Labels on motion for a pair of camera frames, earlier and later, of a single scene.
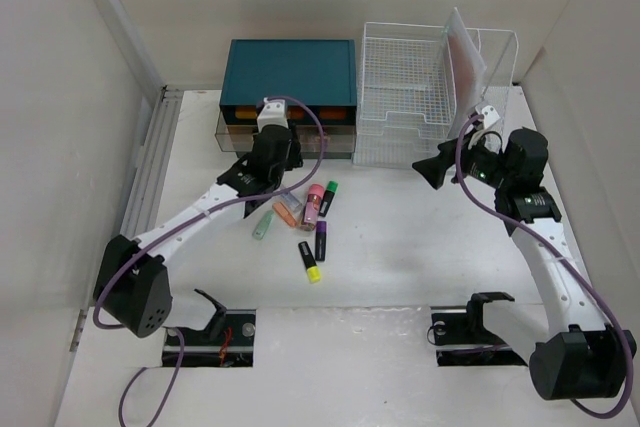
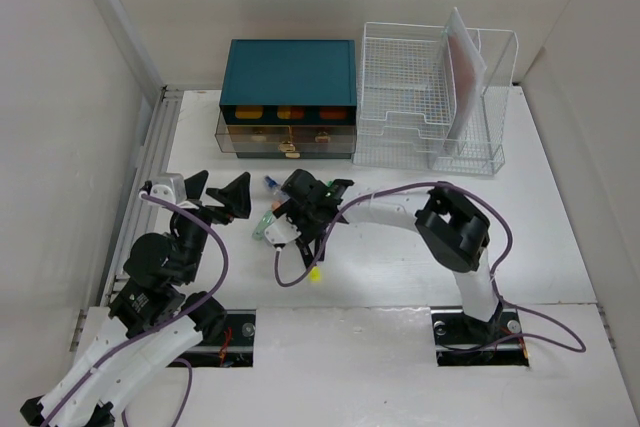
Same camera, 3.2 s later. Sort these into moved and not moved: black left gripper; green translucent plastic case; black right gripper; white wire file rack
Moved: black right gripper; black left gripper
Not moved: white wire file rack; green translucent plastic case
